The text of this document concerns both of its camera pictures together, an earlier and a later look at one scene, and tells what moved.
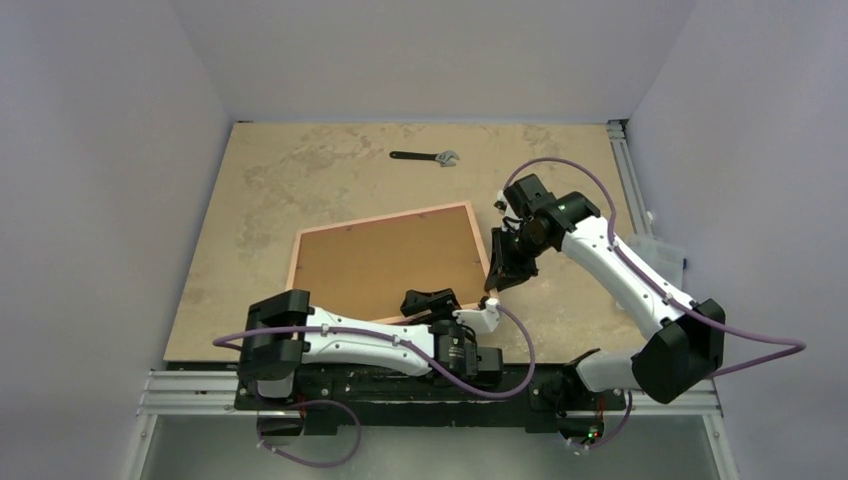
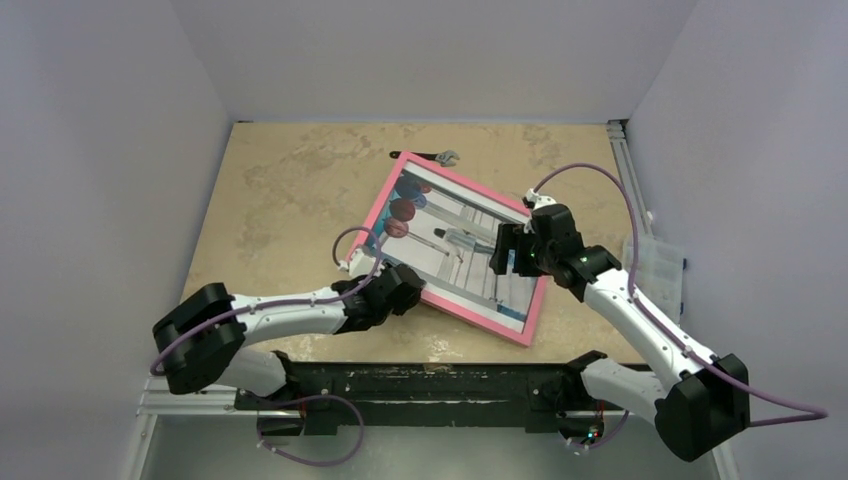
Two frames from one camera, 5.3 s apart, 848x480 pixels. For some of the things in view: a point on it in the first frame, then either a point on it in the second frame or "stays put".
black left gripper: x=441 y=305 → x=402 y=309
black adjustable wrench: x=443 y=157 stays put
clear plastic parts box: x=664 y=259 stays put
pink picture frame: x=487 y=297 → x=444 y=230
